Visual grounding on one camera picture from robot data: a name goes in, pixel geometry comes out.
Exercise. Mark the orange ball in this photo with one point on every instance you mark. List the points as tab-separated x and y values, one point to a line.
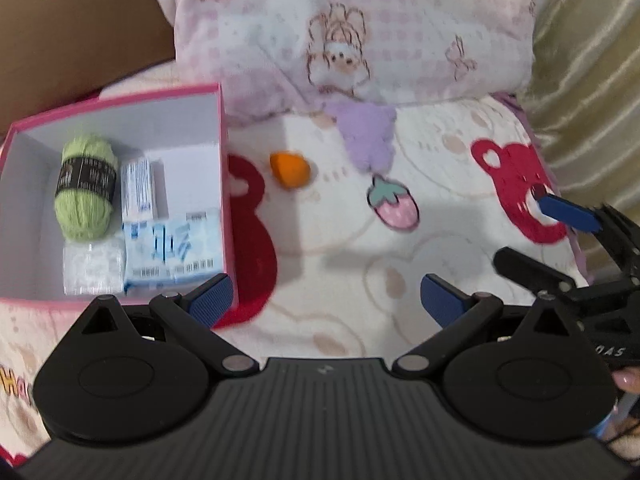
290	170

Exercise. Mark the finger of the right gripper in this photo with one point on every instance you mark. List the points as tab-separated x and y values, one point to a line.
530	273
575	214

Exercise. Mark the pink storage box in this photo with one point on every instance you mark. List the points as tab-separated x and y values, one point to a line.
182	133

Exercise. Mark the pink checked pillow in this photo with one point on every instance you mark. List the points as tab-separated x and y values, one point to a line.
272	56

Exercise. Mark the right hand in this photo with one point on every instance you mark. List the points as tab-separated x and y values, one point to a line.
628	379

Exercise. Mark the gold curtain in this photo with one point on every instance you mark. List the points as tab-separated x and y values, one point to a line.
583	99

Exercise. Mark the brown pillow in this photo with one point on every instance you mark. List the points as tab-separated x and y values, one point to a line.
56	52

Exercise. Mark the blue white tissue pack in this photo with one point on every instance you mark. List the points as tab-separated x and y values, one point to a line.
137	192

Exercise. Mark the clear plastic floss box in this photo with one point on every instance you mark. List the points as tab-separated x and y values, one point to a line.
95	268

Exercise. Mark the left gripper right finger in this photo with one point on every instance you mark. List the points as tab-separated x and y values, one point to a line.
504	369

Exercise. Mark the green yarn ball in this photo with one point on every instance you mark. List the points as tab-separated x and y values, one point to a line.
85	190

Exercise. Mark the purple plush toy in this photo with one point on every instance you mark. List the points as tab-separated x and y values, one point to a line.
367	130

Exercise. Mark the blue white wipes pack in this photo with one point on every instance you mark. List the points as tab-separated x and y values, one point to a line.
176	251

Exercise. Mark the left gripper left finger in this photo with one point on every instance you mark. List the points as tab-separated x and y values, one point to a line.
133	373

